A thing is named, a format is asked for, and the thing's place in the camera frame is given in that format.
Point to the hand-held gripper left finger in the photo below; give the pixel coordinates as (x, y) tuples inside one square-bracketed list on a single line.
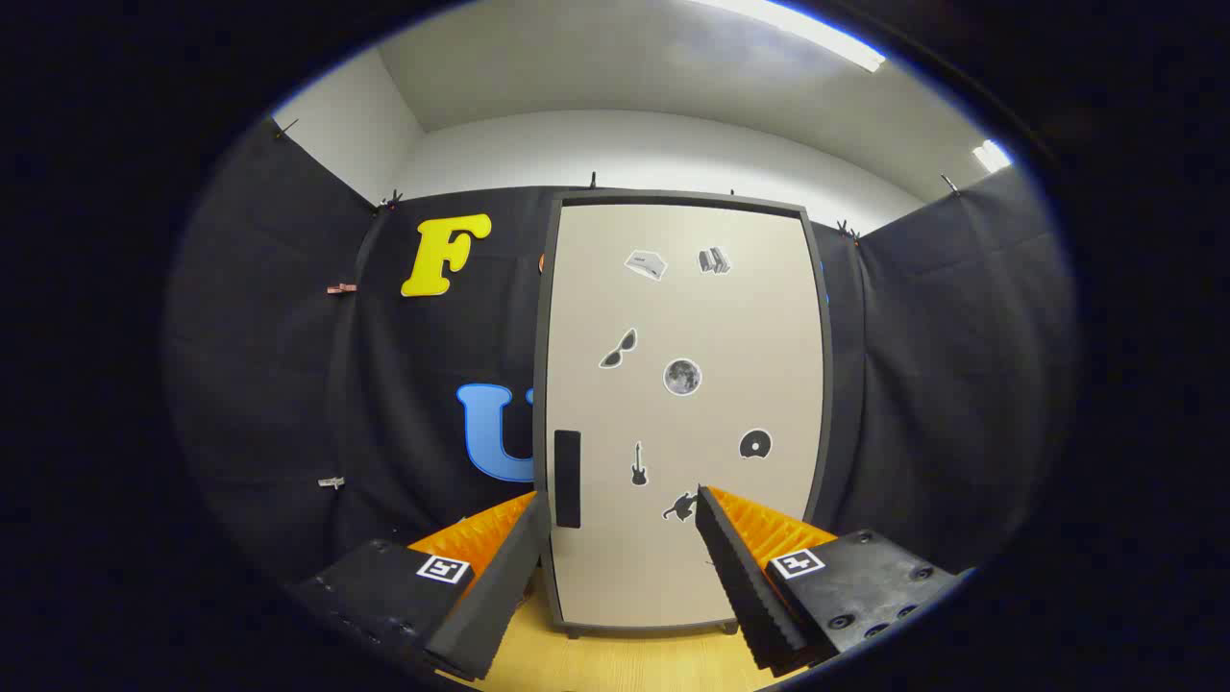
[(500, 596)]

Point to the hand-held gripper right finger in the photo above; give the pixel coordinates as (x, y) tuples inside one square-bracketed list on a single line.
[(745, 586)]

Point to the grey cabinet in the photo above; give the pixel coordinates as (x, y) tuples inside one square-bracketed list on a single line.
[(540, 365)]

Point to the black backdrop cloth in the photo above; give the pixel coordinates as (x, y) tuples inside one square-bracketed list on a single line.
[(259, 384)]

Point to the small ceiling light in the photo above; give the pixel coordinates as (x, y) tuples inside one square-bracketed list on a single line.
[(992, 155)]

